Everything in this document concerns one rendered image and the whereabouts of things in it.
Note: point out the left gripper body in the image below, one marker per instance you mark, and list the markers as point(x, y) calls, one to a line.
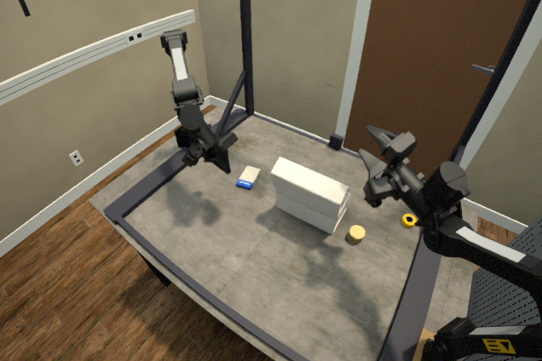
point(395, 153)

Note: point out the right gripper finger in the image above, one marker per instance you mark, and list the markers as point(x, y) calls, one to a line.
point(223, 161)
point(214, 162)

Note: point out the blue and white bag of cable ties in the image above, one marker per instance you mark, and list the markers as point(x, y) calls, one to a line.
point(248, 178)

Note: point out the white cardboard box with lid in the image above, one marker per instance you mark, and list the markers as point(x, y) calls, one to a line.
point(308, 195)

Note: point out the yellow cylinder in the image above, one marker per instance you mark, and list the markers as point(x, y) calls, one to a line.
point(408, 220)

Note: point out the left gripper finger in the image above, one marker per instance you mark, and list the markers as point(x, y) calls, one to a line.
point(373, 165)
point(383, 137)

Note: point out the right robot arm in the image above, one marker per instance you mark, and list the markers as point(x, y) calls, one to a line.
point(185, 91)

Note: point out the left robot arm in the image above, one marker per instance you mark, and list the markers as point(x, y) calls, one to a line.
point(447, 234)

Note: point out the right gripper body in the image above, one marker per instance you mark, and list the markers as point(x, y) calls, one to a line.
point(207, 136)

